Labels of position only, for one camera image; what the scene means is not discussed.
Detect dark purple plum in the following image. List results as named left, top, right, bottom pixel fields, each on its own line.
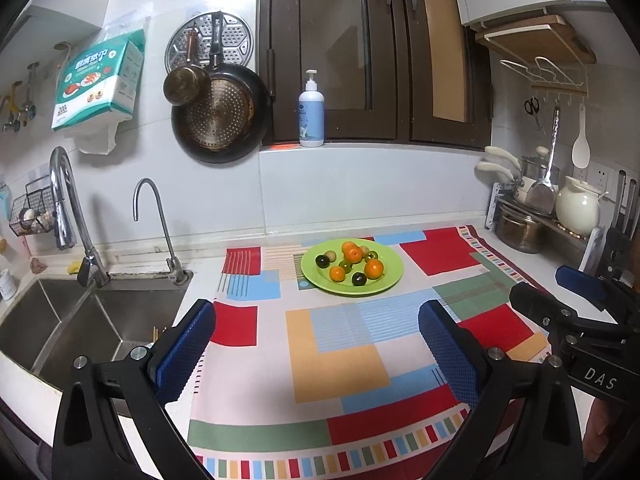
left=314, top=255, right=331, bottom=269
left=352, top=272, right=367, bottom=286

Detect small orange with green stem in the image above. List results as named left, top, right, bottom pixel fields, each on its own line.
left=329, top=266, right=346, bottom=283

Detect black kitchen scissors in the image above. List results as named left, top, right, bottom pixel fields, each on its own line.
left=523, top=96, right=541, bottom=129

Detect tall chrome kitchen faucet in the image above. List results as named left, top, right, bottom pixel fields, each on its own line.
left=49, top=146, right=110, bottom=287

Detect right human hand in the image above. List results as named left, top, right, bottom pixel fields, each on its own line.
left=582, top=399, right=618, bottom=463

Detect black knife block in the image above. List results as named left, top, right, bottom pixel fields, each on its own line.
left=597, top=170, right=639, bottom=280

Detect metal countertop pot shelf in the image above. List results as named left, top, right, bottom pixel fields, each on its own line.
left=485, top=182, right=604, bottom=275

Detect stainless steel stock pot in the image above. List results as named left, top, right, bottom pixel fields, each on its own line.
left=496, top=203, right=546, bottom=254

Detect white ceramic pot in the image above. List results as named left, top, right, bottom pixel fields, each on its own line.
left=555, top=176, right=608, bottom=237

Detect metal spatula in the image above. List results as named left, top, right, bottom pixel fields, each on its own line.
left=526, top=104, right=561, bottom=216

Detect stainless steel sink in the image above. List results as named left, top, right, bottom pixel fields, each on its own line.
left=1, top=278, right=188, bottom=390

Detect white rice paddle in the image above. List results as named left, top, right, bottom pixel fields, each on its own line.
left=572, top=102, right=591, bottom=169

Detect thin gooseneck water faucet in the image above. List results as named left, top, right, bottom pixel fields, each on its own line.
left=131, top=176, right=194, bottom=286

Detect green round plate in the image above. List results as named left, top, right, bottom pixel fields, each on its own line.
left=300, top=238, right=404, bottom=297

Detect colourful patterned table mat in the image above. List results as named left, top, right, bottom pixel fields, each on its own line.
left=188, top=226, right=548, bottom=479

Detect wooden cutting board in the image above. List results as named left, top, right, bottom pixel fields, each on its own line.
left=475, top=14, right=597, bottom=65

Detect blue white pump bottle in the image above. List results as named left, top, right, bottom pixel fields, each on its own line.
left=298, top=70, right=326, bottom=148

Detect teal plastic bag box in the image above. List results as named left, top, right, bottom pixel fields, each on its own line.
left=51, top=28, right=145, bottom=155

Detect black frying pan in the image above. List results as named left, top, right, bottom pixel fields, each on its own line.
left=163, top=11, right=271, bottom=165

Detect round metal steamer plate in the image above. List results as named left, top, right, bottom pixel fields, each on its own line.
left=164, top=12, right=253, bottom=73

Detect white wall power socket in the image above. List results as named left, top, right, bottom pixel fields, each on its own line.
left=587, top=160, right=612, bottom=193

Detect steel pot white handle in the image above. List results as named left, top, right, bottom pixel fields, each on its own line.
left=475, top=145, right=550, bottom=205

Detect black wire sink basket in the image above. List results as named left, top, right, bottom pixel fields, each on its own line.
left=9, top=176, right=54, bottom=236

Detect white wire hook rack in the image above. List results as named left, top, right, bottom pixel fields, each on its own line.
left=500, top=56, right=589, bottom=96

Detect dark brown window frame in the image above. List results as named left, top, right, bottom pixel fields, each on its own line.
left=256, top=0, right=492, bottom=150

